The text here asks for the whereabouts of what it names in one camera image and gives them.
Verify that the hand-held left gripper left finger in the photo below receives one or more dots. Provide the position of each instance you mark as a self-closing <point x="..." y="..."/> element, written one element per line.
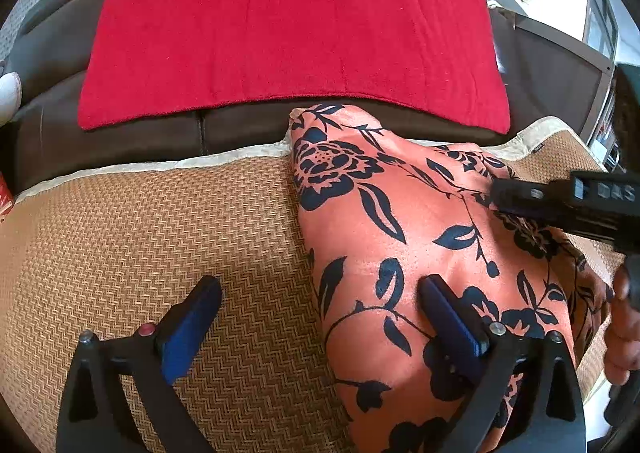
<point x="187" y="328"/>

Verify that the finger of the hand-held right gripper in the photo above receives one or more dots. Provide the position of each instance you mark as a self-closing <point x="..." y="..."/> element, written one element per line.
<point x="530" y="200"/>

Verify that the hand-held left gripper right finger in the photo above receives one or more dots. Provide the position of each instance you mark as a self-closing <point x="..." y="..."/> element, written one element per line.
<point x="450" y="323"/>

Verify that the pink navy floral garment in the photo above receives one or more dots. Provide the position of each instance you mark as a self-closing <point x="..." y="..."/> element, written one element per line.
<point x="410" y="213"/>

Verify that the person's right hand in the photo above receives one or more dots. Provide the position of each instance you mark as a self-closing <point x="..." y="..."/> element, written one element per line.
<point x="625" y="323"/>

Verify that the woven straw mat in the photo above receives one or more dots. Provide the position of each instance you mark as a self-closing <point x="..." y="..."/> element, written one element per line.
<point x="125" y="243"/>

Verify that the brown leather sofa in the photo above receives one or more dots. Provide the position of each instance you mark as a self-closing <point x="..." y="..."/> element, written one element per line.
<point x="240" y="128"/>

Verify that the white quilted cushion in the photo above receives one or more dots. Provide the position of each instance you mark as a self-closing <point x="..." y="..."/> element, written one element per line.
<point x="9" y="95"/>

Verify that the red towel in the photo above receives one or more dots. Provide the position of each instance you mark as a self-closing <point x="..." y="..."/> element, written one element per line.
<point x="280" y="33"/>

